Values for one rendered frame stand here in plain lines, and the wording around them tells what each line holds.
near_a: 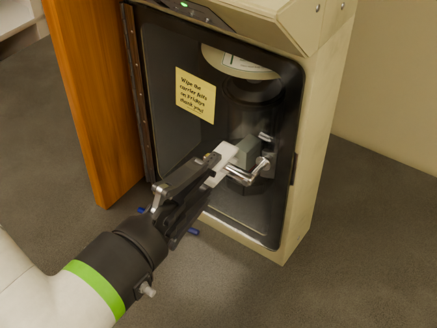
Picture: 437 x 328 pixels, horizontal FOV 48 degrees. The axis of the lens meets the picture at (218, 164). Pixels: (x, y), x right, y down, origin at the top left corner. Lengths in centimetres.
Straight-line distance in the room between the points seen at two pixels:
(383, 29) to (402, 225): 40
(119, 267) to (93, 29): 40
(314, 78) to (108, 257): 34
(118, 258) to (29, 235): 47
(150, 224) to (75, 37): 33
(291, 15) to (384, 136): 74
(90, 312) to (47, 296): 5
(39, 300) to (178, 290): 40
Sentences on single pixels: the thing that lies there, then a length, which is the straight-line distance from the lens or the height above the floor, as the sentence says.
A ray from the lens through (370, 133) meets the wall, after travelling 123.
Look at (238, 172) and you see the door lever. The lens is 73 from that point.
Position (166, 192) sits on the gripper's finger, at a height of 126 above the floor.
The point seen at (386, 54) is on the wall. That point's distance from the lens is 110.
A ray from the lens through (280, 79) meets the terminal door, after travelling 65.
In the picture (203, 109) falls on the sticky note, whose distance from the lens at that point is 77.
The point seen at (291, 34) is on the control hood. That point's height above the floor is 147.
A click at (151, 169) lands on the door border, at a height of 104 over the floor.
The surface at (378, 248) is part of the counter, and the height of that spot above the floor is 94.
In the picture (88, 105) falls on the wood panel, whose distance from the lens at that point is 88.
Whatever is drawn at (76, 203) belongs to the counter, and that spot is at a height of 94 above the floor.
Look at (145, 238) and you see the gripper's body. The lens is 63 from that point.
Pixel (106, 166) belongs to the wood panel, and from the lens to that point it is 99.
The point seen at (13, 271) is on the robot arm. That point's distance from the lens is 58.
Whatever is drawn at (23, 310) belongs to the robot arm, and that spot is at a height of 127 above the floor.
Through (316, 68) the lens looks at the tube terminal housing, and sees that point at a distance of 64.
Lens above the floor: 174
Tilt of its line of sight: 45 degrees down
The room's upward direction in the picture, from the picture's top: straight up
